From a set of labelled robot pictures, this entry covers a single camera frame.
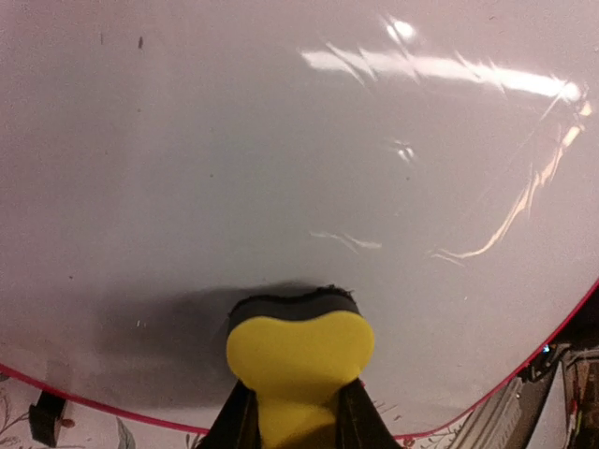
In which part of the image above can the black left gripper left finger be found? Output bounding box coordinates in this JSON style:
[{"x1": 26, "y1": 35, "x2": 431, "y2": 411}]
[{"x1": 197, "y1": 381, "x2": 260, "y2": 449}]

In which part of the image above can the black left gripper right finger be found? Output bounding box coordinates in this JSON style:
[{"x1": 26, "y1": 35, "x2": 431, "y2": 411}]
[{"x1": 339, "y1": 379, "x2": 401, "y2": 449}]

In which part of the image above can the yellow bone-shaped eraser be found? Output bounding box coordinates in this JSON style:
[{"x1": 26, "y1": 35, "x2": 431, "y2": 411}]
[{"x1": 226, "y1": 285, "x2": 374, "y2": 448}]

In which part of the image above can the pink-framed whiteboard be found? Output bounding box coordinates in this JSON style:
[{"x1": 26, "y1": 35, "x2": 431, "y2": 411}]
[{"x1": 1, "y1": 1, "x2": 598, "y2": 435}]

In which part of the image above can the front aluminium rail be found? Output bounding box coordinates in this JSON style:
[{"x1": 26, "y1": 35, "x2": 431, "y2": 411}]
[{"x1": 450, "y1": 343, "x2": 571, "y2": 449}]

